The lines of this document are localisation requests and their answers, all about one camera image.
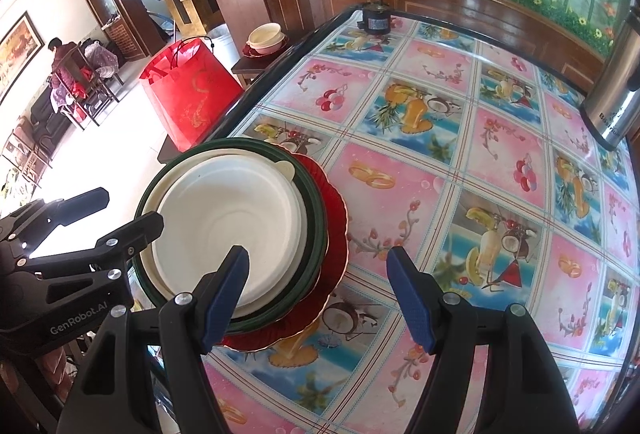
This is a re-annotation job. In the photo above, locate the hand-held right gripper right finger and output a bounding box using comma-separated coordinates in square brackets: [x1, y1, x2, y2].
[386, 246, 583, 434]

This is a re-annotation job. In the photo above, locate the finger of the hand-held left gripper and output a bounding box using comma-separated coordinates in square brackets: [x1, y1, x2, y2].
[20, 212, 166, 279]
[0, 187, 111, 245]

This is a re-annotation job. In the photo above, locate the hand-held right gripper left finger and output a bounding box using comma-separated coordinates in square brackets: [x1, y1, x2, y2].
[65, 245, 251, 434]

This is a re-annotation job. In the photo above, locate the white paper bowl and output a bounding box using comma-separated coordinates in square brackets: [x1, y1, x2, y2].
[150, 157, 307, 319]

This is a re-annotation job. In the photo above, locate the white plate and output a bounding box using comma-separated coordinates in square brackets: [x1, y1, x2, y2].
[145, 153, 311, 322]

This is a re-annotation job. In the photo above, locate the dark green plastic bowl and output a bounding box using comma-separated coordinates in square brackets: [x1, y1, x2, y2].
[131, 138, 330, 334]

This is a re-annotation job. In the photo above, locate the wooden chair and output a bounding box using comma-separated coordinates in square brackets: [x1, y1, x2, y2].
[65, 46, 121, 127]

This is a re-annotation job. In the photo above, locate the red gift bag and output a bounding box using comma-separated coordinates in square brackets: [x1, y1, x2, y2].
[138, 38, 244, 153]

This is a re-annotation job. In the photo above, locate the dark wooden side table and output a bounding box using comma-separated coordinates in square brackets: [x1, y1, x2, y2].
[231, 54, 301, 89]

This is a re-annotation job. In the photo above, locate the white bucket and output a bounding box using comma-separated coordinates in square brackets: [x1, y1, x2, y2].
[204, 26, 237, 62]

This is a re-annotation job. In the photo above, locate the small red plate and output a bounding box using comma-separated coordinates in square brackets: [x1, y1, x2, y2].
[243, 38, 291, 59]

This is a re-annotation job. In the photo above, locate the small cream bowl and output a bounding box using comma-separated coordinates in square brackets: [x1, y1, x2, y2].
[247, 22, 286, 50]

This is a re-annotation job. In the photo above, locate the small black jar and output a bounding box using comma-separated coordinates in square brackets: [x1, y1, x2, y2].
[361, 2, 394, 33]

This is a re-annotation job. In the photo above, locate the stainless steel thermos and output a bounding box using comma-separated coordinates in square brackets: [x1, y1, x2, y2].
[580, 11, 640, 152]

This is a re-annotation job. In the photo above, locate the framed wall picture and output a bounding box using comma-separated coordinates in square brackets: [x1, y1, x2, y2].
[0, 11, 46, 89]

